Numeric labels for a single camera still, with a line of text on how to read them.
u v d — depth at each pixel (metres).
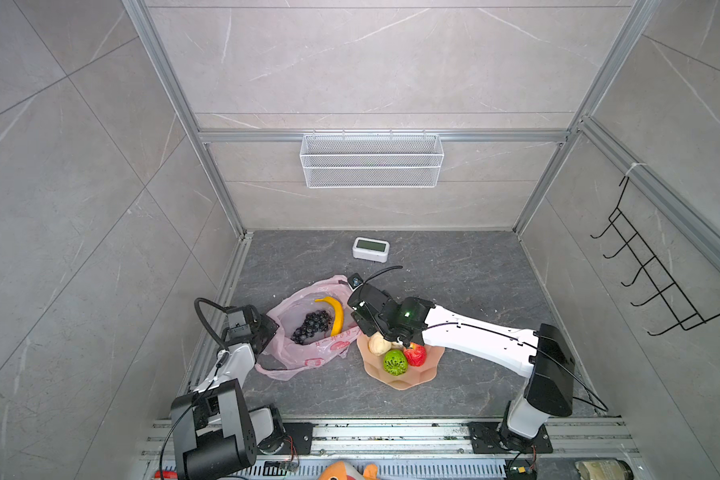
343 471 0.64
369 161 1.01
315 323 0.89
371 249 1.08
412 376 0.81
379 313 0.56
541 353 0.43
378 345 0.83
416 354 0.81
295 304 0.97
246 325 0.69
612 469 0.66
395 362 0.79
